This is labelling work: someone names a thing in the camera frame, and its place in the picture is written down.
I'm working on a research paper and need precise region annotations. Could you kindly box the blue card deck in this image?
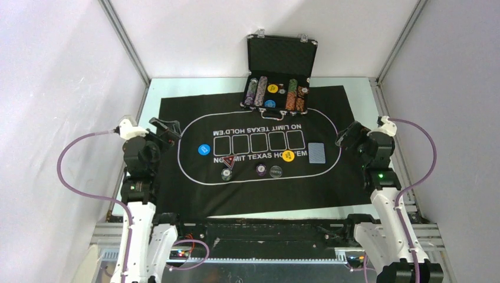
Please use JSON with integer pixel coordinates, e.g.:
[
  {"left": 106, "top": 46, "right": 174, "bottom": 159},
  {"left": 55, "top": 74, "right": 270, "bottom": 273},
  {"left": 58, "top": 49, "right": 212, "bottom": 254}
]
[{"left": 308, "top": 143, "right": 326, "bottom": 164}]

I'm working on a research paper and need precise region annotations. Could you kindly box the blue round button chip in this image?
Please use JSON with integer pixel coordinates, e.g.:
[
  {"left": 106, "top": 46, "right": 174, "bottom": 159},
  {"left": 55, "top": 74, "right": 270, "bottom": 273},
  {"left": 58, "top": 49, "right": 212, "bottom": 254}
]
[{"left": 198, "top": 144, "right": 211, "bottom": 156}]

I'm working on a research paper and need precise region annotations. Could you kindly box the yellow round button chip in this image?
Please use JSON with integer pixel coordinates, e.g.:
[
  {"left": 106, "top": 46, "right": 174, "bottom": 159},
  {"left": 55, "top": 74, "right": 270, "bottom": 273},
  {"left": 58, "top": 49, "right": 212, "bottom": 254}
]
[{"left": 282, "top": 150, "right": 295, "bottom": 162}]

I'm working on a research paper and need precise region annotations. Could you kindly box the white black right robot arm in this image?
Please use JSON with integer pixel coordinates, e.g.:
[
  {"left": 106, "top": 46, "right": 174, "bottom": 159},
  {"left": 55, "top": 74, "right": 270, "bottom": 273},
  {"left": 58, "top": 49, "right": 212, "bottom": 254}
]
[{"left": 335, "top": 116, "right": 445, "bottom": 282}]

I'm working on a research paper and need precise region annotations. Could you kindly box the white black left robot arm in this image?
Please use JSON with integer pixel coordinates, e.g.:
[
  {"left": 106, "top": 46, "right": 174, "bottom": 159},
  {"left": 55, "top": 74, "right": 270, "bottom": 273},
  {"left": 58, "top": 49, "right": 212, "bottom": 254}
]
[{"left": 110, "top": 116, "right": 186, "bottom": 282}]

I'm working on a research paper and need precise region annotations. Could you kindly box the brown chip row in case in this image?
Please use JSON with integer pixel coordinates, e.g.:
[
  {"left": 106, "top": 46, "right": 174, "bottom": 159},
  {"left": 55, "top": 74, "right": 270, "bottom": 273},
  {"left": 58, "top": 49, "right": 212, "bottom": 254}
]
[{"left": 295, "top": 86, "right": 309, "bottom": 113}]

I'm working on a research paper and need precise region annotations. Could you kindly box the green orange chip row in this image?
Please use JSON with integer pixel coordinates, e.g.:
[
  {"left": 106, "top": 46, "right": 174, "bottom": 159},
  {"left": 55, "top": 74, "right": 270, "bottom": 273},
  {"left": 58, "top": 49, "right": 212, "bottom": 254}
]
[{"left": 285, "top": 79, "right": 298, "bottom": 111}]

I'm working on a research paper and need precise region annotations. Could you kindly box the red triangular all-in marker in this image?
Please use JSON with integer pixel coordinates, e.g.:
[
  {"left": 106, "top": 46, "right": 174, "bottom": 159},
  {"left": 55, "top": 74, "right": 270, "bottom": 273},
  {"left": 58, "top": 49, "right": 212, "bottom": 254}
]
[{"left": 222, "top": 154, "right": 236, "bottom": 170}]

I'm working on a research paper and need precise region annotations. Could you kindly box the black poker felt mat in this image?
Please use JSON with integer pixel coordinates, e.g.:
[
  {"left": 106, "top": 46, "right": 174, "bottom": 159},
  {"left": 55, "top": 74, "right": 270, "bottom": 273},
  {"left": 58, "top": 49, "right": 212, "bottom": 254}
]
[{"left": 156, "top": 86, "right": 377, "bottom": 220}]

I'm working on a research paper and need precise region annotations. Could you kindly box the blue button in case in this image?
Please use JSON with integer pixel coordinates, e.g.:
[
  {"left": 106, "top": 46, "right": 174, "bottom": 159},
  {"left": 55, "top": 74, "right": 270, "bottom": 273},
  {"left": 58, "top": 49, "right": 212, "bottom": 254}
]
[{"left": 264, "top": 100, "right": 276, "bottom": 108}]

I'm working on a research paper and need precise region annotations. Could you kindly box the purple chip row in case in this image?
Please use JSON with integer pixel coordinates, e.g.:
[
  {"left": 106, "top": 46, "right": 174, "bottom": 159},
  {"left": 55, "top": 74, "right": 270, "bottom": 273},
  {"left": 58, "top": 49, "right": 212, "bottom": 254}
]
[{"left": 244, "top": 78, "right": 258, "bottom": 105}]

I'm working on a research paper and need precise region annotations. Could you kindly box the black aluminium chip case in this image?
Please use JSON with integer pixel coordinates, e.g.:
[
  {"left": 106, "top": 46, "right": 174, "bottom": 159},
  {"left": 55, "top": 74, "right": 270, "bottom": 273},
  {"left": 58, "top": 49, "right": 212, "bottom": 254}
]
[{"left": 240, "top": 29, "right": 318, "bottom": 121}]

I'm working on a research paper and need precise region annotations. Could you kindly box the yellow button in case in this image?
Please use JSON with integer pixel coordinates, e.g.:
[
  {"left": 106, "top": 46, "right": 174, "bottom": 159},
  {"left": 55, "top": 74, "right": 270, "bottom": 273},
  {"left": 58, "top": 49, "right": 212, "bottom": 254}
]
[{"left": 267, "top": 84, "right": 279, "bottom": 93}]

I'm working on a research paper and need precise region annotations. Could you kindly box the pink grey chip row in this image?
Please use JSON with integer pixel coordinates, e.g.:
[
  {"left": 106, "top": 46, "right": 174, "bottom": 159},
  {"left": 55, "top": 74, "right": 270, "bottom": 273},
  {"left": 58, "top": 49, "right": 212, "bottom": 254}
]
[{"left": 254, "top": 76, "right": 268, "bottom": 107}]

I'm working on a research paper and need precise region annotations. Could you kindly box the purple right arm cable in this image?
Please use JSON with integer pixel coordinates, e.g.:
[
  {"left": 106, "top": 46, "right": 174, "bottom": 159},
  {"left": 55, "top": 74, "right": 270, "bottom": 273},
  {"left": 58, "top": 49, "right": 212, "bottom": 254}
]
[{"left": 386, "top": 118, "right": 436, "bottom": 283}]

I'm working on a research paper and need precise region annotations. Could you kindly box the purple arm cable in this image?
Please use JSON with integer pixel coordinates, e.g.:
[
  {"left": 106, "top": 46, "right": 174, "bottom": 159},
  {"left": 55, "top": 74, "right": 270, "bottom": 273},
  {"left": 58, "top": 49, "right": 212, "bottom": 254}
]
[
  {"left": 57, "top": 130, "right": 136, "bottom": 283},
  {"left": 386, "top": 118, "right": 436, "bottom": 283}
]

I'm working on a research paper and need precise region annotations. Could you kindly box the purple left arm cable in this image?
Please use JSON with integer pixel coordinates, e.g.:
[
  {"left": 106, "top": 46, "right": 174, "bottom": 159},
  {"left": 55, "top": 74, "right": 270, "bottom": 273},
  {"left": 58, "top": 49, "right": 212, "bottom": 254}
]
[{"left": 57, "top": 130, "right": 136, "bottom": 283}]

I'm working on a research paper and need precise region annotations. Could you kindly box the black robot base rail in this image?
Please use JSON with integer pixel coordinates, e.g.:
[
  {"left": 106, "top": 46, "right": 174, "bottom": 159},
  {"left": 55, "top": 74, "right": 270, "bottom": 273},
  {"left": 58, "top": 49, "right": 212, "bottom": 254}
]
[{"left": 153, "top": 213, "right": 380, "bottom": 261}]

